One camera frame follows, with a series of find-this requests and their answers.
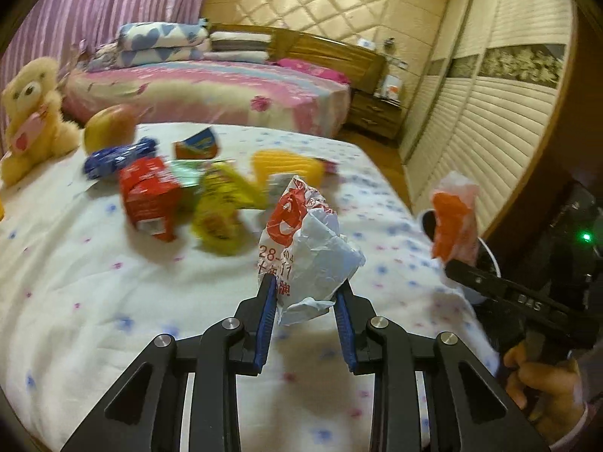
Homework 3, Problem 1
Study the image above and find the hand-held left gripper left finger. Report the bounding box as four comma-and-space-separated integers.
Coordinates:
60, 273, 279, 452

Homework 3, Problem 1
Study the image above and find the cream louvered wardrobe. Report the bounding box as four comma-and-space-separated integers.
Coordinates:
400, 0, 580, 241

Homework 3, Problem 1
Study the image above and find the folded heart-print blanket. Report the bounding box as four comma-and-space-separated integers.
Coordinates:
115, 21, 213, 67

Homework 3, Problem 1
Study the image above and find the person's right forearm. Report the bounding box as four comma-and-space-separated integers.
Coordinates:
546, 355, 603, 452

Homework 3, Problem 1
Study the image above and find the stack of white grey pillows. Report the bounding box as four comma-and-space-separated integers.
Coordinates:
207, 31, 274, 63

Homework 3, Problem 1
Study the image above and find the orange white plastic wrapper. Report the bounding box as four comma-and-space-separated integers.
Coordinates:
431, 171, 481, 264

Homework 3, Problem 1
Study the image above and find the yellow padded packet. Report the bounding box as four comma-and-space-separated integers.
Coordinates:
252, 150, 326, 189

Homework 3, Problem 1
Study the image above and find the cream teddy bear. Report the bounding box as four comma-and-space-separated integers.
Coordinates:
0, 56, 82, 186

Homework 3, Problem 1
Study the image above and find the green carton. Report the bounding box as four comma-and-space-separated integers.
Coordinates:
167, 159, 213, 212

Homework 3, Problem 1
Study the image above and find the red carton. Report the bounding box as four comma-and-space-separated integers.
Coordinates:
118, 156, 184, 243

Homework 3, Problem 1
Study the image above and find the purple striped curtain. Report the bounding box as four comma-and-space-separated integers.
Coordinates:
0, 0, 213, 99

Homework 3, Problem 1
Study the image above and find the pink pillow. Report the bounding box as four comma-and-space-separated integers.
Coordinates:
277, 58, 349, 84

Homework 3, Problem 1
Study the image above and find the person's right hand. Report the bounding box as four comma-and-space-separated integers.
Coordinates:
503, 341, 589, 410

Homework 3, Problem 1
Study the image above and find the yellow red apple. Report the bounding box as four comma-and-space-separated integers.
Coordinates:
84, 104, 138, 155

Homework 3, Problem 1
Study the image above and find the yellow snack packet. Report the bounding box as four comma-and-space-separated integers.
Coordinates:
191, 162, 269, 252

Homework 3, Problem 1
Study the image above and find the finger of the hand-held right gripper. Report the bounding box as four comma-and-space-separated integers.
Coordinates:
445, 259, 505, 303

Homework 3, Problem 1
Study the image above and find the white orange box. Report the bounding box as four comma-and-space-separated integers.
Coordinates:
379, 75, 403, 102

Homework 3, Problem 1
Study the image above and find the red blue wrapper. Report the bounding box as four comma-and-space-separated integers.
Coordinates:
174, 126, 221, 161

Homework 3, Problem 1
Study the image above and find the wooden nightstand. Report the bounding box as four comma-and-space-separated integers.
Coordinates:
347, 90, 405, 144

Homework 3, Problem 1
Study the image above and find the pink floral bed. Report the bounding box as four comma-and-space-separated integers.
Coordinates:
61, 59, 352, 139

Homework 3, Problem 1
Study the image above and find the black bin with white rim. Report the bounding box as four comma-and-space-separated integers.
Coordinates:
417, 207, 502, 304

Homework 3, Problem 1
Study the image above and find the white floral sheet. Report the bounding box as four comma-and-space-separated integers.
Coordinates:
0, 122, 500, 452

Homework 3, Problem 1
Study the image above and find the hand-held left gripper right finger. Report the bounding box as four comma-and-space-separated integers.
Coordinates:
332, 286, 552, 452

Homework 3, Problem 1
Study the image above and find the blue snack packet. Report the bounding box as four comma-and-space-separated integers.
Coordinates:
84, 136, 158, 180

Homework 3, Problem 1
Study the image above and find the wooden headboard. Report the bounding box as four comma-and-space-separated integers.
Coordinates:
210, 23, 389, 99

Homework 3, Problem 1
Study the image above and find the white red-print paper bag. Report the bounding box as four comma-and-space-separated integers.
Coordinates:
257, 175, 367, 327

